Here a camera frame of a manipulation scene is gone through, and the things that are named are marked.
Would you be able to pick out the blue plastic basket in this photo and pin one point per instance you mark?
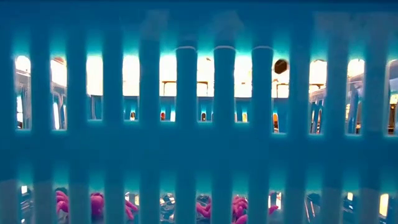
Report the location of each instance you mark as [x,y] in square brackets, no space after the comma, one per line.
[199,149]

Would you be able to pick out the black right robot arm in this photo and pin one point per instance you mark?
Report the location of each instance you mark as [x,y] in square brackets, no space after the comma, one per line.
[280,66]

